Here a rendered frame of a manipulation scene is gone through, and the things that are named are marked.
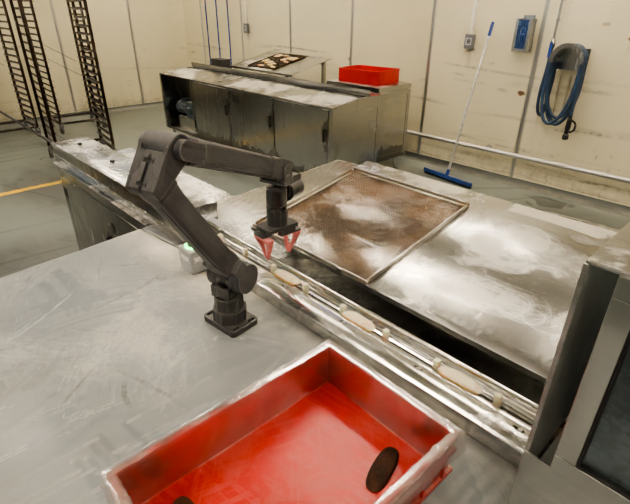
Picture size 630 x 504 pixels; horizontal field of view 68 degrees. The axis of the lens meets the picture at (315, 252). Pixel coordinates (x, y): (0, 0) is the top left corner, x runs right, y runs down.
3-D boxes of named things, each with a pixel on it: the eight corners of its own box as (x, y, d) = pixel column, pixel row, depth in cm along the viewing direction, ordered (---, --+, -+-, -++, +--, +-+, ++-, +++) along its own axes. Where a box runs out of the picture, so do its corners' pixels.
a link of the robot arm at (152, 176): (103, 176, 83) (143, 186, 78) (146, 121, 88) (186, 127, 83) (215, 289, 119) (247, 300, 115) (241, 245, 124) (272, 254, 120)
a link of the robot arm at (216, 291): (212, 300, 116) (229, 307, 113) (208, 265, 111) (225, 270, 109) (235, 283, 123) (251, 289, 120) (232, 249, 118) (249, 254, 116)
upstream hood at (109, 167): (54, 156, 239) (50, 140, 235) (90, 150, 250) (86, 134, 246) (174, 234, 158) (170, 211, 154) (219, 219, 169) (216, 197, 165)
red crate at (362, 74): (337, 80, 470) (337, 67, 464) (359, 77, 494) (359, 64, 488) (378, 86, 440) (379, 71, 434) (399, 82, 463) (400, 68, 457)
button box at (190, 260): (180, 276, 146) (176, 244, 141) (202, 267, 151) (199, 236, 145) (194, 286, 140) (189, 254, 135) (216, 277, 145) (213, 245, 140)
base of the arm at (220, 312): (202, 319, 120) (233, 338, 113) (199, 293, 116) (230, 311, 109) (228, 305, 126) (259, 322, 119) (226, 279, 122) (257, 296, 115)
